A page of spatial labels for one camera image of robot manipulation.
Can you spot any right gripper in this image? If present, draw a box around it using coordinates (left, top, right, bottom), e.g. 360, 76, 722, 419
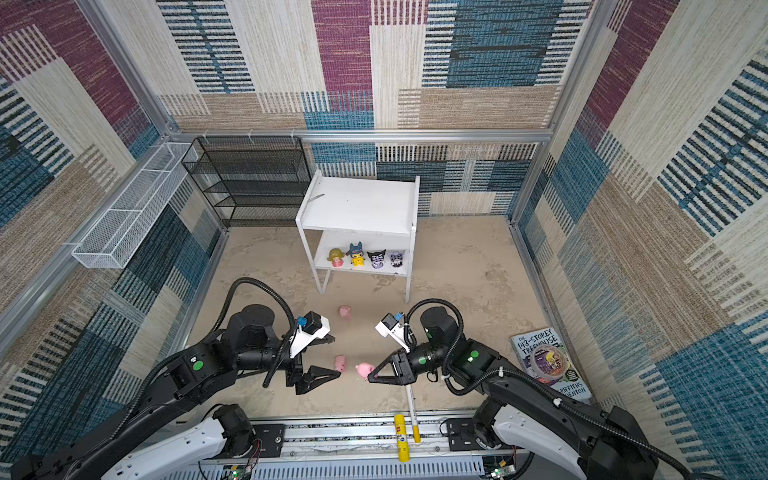
368, 341, 450, 387

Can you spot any olive green toy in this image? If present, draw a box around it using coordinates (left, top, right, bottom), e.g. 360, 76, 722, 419
327, 248, 345, 268

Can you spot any yellow blue figure toy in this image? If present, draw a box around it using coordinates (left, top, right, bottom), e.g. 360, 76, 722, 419
346, 241, 365, 268

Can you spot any black-eared figure toy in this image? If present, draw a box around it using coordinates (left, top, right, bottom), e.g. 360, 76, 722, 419
367, 250, 387, 270

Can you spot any purple-eared black figure toy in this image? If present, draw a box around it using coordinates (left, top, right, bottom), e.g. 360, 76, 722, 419
388, 250, 405, 269

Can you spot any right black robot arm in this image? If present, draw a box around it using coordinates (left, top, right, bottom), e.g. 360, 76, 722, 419
367, 298, 695, 479

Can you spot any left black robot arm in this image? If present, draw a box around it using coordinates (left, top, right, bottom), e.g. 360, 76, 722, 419
11, 277, 340, 479

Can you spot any white two-tier shelf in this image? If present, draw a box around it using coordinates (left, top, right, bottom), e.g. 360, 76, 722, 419
295, 170, 420, 302

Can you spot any white yellow marker pen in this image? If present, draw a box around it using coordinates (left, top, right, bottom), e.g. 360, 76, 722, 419
405, 385, 421, 444

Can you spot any yellow glue stick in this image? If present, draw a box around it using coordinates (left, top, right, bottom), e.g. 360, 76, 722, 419
394, 414, 410, 463

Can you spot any treehouse book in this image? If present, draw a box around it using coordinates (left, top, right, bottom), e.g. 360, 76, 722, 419
510, 327, 592, 404

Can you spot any round sticker tape roll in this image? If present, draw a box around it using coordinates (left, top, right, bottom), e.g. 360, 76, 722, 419
528, 344, 569, 382

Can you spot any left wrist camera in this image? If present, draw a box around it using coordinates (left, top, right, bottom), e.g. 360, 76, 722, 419
289, 311, 330, 359

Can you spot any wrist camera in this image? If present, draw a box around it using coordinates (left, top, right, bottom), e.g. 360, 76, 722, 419
289, 311, 330, 359
375, 312, 411, 353

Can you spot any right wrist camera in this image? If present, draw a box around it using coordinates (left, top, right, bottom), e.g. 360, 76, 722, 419
375, 312, 411, 353

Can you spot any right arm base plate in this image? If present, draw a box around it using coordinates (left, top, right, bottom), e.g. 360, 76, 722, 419
440, 417, 502, 451

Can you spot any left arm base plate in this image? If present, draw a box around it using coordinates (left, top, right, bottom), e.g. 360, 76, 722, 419
249, 423, 286, 461

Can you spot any black wire mesh rack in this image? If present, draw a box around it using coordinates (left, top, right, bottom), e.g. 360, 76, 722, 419
181, 136, 312, 228

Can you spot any white wire mesh basket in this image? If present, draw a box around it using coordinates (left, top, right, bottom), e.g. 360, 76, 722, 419
72, 142, 189, 269

